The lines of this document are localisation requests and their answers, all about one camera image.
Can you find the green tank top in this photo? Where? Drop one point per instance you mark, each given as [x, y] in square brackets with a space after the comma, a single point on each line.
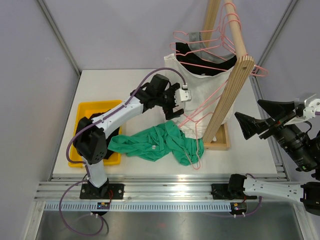
[151, 144]

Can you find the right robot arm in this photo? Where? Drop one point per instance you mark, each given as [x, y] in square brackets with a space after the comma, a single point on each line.
[304, 152]

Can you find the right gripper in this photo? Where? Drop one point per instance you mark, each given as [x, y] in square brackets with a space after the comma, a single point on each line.
[250, 125]

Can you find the grey tank top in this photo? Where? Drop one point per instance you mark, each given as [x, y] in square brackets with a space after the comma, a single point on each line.
[197, 45]

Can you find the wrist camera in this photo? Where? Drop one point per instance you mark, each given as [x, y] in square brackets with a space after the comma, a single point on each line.
[183, 94]
[307, 106]

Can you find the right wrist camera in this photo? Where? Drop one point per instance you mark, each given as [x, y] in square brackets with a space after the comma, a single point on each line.
[307, 106]

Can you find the slotted cable duct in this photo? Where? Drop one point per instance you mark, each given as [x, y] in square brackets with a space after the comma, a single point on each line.
[139, 206]

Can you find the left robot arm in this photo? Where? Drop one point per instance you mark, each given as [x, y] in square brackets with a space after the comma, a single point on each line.
[147, 96]

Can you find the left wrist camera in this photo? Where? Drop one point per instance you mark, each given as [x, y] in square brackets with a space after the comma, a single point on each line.
[183, 94]

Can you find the left aluminium frame post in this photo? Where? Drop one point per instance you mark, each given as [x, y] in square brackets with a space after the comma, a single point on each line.
[58, 35]

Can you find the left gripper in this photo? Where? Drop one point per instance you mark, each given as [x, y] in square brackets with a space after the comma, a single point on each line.
[168, 111]

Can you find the wooden hanger rack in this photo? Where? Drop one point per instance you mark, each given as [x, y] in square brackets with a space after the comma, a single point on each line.
[216, 134]

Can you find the yellow plastic tray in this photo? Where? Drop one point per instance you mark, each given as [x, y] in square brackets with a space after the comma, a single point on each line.
[90, 145]

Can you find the aluminium frame post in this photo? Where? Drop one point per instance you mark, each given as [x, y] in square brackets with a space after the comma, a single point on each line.
[277, 32]
[58, 35]

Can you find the aluminium mounting rail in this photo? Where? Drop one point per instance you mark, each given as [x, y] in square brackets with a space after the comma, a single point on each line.
[183, 190]

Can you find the right aluminium frame post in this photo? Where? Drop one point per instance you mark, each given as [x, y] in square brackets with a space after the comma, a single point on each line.
[277, 32]

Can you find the white tank top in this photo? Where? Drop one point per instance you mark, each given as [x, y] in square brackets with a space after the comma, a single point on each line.
[171, 62]

